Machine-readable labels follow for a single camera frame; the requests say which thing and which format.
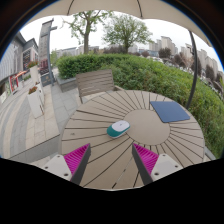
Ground beige parasol canopy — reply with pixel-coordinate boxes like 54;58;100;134
24;0;213;48

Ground dark curved parasol pole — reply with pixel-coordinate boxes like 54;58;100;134
185;30;199;110

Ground blue mouse pad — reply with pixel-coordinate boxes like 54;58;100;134
149;100;191;124

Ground thin-crowned tree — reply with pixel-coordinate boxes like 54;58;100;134
61;9;114;55

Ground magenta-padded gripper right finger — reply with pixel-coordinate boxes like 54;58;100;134
131;143;184;186

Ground white and teal computer mouse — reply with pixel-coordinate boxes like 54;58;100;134
106;119;132;139

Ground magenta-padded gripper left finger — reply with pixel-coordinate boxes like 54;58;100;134
41;143;92;186

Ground distant high-rise buildings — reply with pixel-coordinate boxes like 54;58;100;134
148;35;224;81

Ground white planter with pink flowers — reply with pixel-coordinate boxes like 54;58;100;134
27;60;42;86

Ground grey sign pillar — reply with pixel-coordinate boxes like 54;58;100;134
37;18;58;87

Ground brown slatted chair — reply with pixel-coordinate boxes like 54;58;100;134
75;69;124;104

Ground grey storefront building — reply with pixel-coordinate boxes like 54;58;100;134
0;31;39;104

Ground white planter with orange flowers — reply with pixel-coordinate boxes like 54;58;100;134
26;85;45;119

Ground round-crowned tree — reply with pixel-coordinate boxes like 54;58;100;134
102;13;154;54

